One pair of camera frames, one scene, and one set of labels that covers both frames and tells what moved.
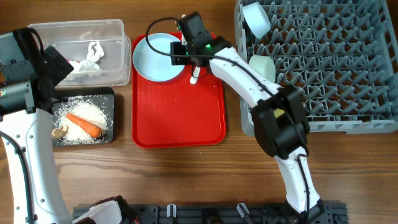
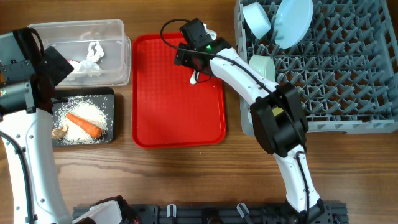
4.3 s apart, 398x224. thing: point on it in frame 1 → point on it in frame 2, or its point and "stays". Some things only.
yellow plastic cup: [278, 112] stays
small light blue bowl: [256, 19] stays
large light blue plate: [152, 66] → [291, 21]
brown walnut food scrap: [58, 133] stays
